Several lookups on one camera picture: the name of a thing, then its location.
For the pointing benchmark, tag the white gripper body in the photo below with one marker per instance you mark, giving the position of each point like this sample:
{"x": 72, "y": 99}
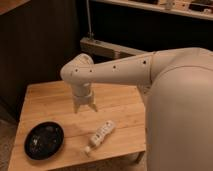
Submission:
{"x": 83, "y": 96}

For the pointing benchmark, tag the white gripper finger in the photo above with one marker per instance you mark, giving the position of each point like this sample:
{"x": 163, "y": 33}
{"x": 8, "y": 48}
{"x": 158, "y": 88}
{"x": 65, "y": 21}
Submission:
{"x": 76, "y": 108}
{"x": 93, "y": 106}

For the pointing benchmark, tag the white plastic bottle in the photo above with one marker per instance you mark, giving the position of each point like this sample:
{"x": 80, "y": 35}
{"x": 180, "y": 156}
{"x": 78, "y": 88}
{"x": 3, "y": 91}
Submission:
{"x": 98, "y": 137}

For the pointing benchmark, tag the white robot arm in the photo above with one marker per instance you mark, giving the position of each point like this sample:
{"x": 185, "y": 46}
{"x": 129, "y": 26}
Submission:
{"x": 179, "y": 108}

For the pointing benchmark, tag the black ceramic bowl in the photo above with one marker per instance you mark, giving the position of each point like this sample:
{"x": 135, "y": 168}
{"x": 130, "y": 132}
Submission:
{"x": 44, "y": 140}

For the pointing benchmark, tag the wooden table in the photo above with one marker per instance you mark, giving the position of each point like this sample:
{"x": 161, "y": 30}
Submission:
{"x": 52, "y": 101}

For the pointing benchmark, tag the grey metal beam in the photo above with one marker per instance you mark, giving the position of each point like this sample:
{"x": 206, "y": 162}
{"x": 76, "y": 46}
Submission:
{"x": 105, "y": 49}

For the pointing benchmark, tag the metal pole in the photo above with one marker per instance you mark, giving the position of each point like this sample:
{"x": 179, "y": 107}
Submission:
{"x": 90, "y": 32}

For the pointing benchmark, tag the wooden shelf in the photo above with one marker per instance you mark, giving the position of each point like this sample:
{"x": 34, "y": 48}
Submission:
{"x": 156, "y": 8}

